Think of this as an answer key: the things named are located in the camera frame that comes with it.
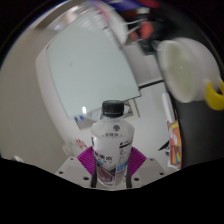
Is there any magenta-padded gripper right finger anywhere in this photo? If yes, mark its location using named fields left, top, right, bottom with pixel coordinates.
left=127, top=145, right=168, bottom=190

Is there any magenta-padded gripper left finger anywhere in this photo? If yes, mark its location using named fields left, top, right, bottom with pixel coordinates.
left=54, top=145, right=98, bottom=190

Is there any clear black-capped water bottle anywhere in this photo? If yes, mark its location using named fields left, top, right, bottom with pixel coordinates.
left=90, top=99, right=135, bottom=188

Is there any grey notice board with papers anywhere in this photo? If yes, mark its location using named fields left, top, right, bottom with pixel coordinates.
left=73, top=98, right=136, bottom=131

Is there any flat white device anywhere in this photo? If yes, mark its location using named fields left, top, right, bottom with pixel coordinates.
left=161, top=92, right=175, bottom=124

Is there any large whiteboard on stand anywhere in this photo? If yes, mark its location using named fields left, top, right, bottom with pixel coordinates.
left=45, top=9, right=142, bottom=120

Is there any black and red power drill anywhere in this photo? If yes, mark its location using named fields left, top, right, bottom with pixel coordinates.
left=128, top=8, right=168, bottom=56

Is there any white mug with yellow handle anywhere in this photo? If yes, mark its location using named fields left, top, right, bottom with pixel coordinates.
left=155, top=36, right=224, bottom=112

